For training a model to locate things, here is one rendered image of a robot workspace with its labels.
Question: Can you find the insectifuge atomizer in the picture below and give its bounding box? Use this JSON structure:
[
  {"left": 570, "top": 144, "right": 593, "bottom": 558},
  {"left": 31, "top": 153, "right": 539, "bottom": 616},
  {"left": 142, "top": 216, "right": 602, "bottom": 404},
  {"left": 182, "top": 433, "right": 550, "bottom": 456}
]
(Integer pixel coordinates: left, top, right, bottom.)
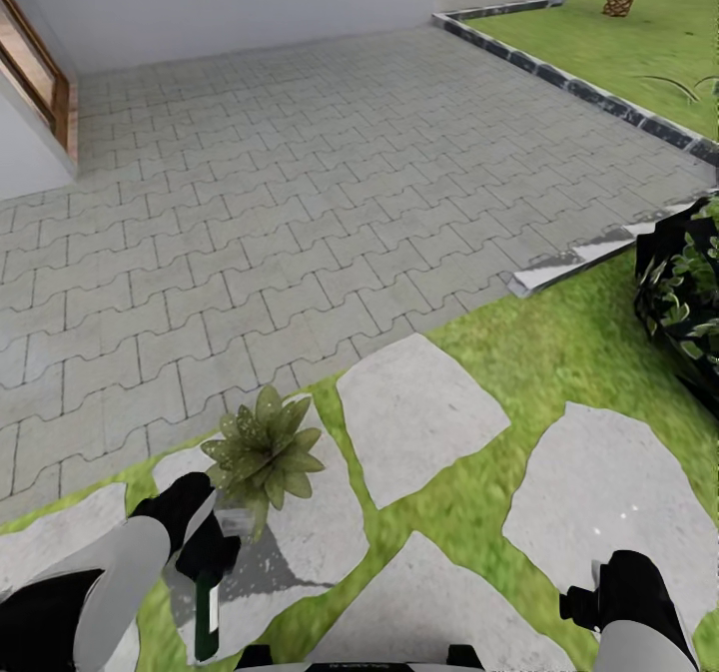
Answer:
[{"left": 195, "top": 571, "right": 220, "bottom": 661}]

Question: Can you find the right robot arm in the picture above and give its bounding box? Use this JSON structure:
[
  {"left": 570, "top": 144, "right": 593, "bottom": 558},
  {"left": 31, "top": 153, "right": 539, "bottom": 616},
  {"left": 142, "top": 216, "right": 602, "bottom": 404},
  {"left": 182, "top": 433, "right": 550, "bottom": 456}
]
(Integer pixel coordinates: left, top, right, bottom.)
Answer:
[{"left": 559, "top": 549, "right": 700, "bottom": 672}]

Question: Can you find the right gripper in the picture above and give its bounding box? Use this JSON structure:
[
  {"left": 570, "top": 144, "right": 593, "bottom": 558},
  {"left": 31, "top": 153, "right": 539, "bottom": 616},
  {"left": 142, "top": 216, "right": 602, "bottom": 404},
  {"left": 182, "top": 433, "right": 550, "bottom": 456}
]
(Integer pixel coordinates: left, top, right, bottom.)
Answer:
[{"left": 559, "top": 585, "right": 603, "bottom": 635}]

